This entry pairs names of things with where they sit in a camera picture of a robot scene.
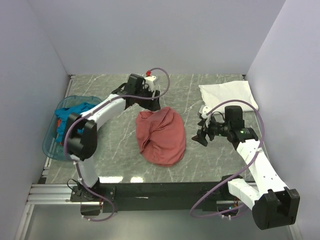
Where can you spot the black base beam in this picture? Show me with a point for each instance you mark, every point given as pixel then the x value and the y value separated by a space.
pixel 109 197

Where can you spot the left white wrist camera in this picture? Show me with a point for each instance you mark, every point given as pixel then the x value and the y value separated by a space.
pixel 150 81

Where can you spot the salmon pink t shirt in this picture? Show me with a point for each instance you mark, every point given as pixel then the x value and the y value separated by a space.
pixel 161 136

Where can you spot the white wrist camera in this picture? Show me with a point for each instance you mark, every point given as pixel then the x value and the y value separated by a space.
pixel 203 112
pixel 150 81

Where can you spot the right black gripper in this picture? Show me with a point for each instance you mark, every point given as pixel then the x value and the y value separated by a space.
pixel 208 130

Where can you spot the folded white t shirt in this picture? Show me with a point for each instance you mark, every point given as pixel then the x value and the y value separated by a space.
pixel 215 94

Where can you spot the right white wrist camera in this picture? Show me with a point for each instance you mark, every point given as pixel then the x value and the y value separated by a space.
pixel 203 112

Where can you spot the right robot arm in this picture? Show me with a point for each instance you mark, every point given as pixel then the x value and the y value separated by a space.
pixel 272 203

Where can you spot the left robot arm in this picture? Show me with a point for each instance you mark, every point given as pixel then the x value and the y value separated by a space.
pixel 80 137

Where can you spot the teal plastic basket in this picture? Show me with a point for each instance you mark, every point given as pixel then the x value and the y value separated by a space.
pixel 52 144

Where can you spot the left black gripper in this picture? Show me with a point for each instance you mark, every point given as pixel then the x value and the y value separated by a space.
pixel 152 105

